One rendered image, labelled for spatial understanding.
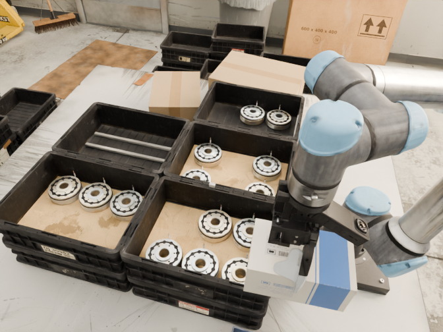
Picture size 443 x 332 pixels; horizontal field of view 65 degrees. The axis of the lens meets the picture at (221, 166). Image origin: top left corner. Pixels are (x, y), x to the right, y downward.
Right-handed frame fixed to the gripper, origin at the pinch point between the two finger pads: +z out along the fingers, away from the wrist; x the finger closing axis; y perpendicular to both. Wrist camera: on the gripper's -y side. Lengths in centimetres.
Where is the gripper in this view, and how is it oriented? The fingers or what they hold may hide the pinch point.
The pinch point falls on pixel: (299, 259)
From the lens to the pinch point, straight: 73.2
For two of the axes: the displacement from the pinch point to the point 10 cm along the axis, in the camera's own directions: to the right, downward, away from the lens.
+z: -0.3, 7.1, 7.0
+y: -9.8, -1.6, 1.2
